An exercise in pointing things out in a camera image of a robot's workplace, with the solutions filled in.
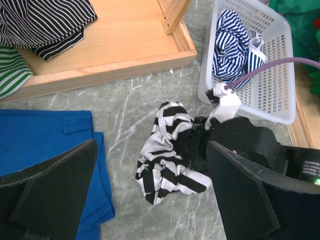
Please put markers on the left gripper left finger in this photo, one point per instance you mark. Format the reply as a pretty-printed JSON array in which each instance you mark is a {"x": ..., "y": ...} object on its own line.
[{"x": 48, "y": 198}]

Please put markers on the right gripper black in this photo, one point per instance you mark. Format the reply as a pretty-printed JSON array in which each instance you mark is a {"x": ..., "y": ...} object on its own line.
[{"x": 255, "y": 143}]

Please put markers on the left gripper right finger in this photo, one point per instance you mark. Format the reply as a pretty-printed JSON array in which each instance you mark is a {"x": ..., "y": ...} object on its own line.
[{"x": 257, "y": 203}]

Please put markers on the blue cloth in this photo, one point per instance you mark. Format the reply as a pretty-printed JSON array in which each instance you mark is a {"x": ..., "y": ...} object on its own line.
[{"x": 29, "y": 137}]

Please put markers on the blue white striped tank top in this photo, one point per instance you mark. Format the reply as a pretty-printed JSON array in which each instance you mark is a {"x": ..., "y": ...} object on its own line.
[{"x": 237, "y": 50}]

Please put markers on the black white striped tank top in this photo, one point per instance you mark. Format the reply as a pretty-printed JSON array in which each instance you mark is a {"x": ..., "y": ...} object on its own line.
[{"x": 161, "y": 169}]

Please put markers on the green striped tank top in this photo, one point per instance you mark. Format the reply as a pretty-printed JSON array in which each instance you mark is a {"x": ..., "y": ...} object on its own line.
[{"x": 46, "y": 27}]

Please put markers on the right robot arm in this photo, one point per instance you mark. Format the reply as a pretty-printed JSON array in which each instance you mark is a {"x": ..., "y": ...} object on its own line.
[{"x": 298, "y": 163}]

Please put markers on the white plastic perforated basket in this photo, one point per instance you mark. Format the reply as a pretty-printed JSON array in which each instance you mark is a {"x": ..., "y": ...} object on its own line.
[{"x": 271, "y": 94}]

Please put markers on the right wooden clothes rack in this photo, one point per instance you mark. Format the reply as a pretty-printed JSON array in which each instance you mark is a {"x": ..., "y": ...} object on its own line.
[{"x": 305, "y": 131}]

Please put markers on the wooden clothes rack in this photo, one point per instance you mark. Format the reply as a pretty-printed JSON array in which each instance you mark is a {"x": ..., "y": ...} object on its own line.
[
  {"x": 305, "y": 131},
  {"x": 129, "y": 38}
]

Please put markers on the green t-shirt front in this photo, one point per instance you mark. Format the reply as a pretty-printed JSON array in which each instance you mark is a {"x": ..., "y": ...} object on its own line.
[{"x": 303, "y": 17}]

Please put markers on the left wooden clothes rack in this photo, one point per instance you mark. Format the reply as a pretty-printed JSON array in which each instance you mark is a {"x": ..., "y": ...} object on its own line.
[{"x": 129, "y": 38}]

